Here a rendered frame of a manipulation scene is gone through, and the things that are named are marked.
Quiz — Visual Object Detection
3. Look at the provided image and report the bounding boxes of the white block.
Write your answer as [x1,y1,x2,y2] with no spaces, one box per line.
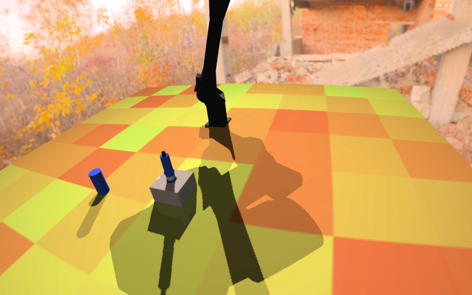
[149,169,197,207]

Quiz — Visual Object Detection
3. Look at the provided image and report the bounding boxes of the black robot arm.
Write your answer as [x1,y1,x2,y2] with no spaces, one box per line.
[194,0,231,127]

